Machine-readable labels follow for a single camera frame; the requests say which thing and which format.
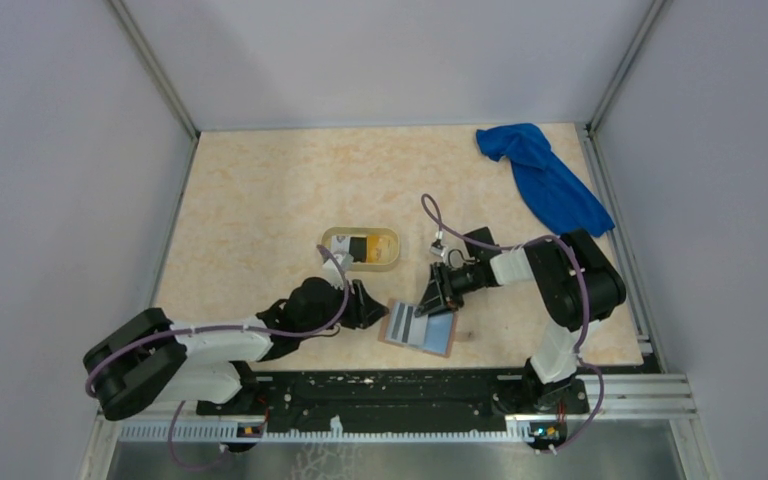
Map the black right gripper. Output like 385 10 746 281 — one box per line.
415 262 482 320

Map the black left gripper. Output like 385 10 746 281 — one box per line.
300 276 390 338

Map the tan leather card holder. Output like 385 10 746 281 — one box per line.
378 299 458 358

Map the yellow credit cards stack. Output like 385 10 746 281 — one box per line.
365 235 399 265

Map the cream plastic tray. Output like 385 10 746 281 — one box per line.
321 226 400 272

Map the blue cloth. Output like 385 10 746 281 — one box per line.
475 123 616 238

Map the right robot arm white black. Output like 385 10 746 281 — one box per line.
415 227 627 412

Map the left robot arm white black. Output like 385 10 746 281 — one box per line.
83 277 389 421

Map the black VIP card in tray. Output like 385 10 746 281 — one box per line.
350 236 368 263

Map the white black card in tray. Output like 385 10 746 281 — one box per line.
329 235 351 256

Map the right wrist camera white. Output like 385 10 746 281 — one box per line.
429 238 453 266

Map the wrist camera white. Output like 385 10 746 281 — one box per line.
320 252 353 289
429 238 453 266

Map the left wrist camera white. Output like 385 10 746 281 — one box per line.
320 252 353 289

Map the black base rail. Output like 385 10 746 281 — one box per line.
196 368 590 434

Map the aluminium frame rail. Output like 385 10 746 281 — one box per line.
117 374 696 445

